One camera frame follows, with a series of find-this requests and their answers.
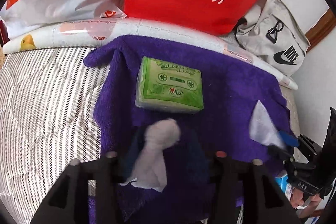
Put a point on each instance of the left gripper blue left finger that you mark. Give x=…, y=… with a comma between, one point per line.
x=106, y=172

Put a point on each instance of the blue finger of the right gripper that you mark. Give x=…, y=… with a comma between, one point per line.
x=291, y=138
x=281, y=155

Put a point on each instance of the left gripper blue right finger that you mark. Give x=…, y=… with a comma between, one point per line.
x=227, y=172

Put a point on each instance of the clear bubble wrap bag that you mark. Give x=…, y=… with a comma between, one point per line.
x=262, y=129

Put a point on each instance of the white tissue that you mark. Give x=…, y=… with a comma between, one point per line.
x=143, y=166

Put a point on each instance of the green tissue pack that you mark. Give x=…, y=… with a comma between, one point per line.
x=168, y=87

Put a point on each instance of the blue tissue box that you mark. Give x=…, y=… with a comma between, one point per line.
x=286, y=187

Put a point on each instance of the striped mattress pad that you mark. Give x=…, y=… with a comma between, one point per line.
x=47, y=102

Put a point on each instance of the purple towel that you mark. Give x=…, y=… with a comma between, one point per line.
x=231, y=88

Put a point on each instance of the beige Nike waist bag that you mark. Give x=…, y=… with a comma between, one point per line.
x=270, y=32

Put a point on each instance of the brown wooden door frame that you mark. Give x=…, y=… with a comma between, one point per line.
x=321, y=29

